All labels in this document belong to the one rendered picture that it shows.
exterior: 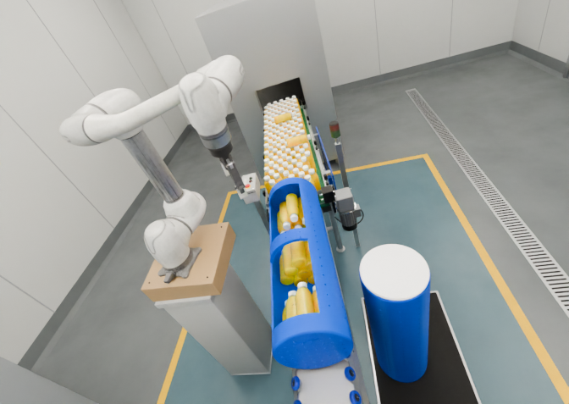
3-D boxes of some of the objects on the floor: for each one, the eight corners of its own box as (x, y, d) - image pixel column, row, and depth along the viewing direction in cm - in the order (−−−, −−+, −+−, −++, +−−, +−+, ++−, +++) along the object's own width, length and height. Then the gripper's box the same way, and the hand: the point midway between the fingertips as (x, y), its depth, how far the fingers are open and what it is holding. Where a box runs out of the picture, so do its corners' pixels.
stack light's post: (356, 247, 264) (334, 145, 199) (355, 244, 267) (334, 142, 202) (360, 246, 263) (340, 143, 198) (359, 243, 267) (339, 141, 201)
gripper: (245, 157, 83) (260, 202, 99) (215, 117, 98) (233, 162, 115) (221, 169, 81) (240, 213, 98) (195, 126, 97) (215, 170, 113)
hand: (235, 183), depth 105 cm, fingers open, 13 cm apart
